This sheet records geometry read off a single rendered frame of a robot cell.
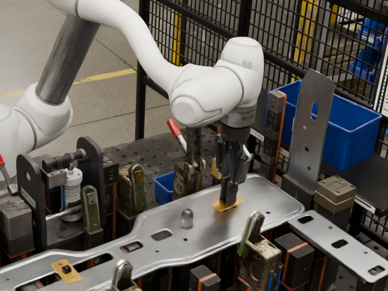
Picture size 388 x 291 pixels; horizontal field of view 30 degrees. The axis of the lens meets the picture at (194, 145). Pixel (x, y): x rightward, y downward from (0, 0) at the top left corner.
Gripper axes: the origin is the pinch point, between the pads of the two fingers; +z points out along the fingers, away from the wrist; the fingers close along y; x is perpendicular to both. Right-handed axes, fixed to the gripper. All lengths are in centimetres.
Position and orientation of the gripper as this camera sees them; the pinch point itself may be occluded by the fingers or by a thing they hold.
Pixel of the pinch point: (228, 189)
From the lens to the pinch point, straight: 188.0
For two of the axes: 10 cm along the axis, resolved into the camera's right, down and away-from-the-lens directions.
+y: 6.0, 4.3, -6.7
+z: -0.6, 8.6, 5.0
